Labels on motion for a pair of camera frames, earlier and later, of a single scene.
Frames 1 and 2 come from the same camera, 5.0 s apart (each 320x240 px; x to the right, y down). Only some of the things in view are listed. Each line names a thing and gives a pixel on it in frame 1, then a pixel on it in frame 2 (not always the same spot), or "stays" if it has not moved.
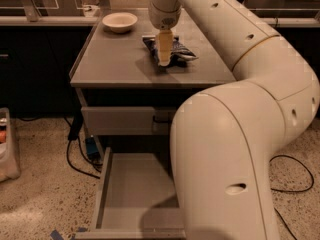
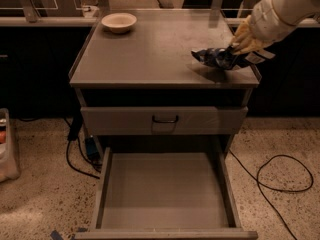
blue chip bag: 179,54 → 225,58
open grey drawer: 137,201 stays
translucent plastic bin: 9,166 stays
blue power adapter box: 92,148 stays
